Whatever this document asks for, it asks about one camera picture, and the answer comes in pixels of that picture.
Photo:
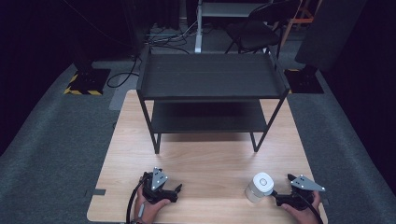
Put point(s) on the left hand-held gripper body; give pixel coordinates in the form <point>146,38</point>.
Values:
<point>154,190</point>

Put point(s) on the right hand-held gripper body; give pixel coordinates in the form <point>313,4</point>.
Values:
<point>300,193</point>

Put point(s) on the white jar with lid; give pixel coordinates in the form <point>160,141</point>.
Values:
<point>260,187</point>

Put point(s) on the person's left hand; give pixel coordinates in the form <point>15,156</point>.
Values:
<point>149,210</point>

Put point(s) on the person's right hand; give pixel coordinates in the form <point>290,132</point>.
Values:
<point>303,214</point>

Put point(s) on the grey tape strip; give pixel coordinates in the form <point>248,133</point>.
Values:
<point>99,192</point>

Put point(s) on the black two-tier shelf rack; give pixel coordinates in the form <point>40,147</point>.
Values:
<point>211,77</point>

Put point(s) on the black stand base striped tape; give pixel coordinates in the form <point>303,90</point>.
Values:
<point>88,81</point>

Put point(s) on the grey padded panel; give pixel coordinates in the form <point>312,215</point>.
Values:
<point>328,34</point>

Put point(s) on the black folding chair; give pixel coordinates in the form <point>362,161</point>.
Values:
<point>253,32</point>

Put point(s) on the orange wooden stool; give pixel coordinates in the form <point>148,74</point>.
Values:
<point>300,19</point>

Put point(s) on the white desk frame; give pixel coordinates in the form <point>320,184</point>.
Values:
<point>214,9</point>

